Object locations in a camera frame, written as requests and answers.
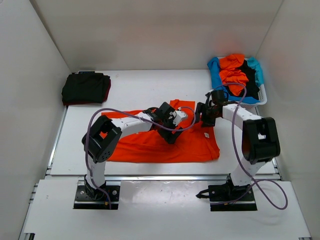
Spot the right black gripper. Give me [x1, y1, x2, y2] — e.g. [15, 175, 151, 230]
[192, 102, 221, 128]

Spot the orange t shirt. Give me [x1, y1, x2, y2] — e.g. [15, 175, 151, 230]
[101, 99, 221, 164]
[219, 53, 249, 97]

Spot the dark red t shirt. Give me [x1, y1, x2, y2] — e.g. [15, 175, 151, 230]
[62, 74, 112, 106]

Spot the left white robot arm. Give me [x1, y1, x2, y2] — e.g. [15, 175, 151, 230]
[82, 102, 188, 202]

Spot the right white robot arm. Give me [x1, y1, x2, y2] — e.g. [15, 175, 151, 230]
[195, 90, 281, 200]

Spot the blue t shirt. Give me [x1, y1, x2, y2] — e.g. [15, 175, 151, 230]
[206, 56, 266, 104]

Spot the white plastic laundry basket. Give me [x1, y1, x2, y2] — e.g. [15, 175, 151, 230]
[214, 57, 268, 111]

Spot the black label sticker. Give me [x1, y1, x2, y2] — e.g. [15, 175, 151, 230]
[77, 71, 96, 74]

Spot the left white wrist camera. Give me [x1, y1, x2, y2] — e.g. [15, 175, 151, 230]
[172, 110, 188, 126]

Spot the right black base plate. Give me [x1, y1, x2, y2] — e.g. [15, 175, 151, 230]
[196, 180, 258, 212]

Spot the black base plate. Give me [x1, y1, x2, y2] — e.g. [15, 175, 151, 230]
[73, 181, 121, 210]
[196, 180, 258, 212]

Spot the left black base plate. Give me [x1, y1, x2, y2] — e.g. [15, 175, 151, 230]
[73, 181, 121, 210]

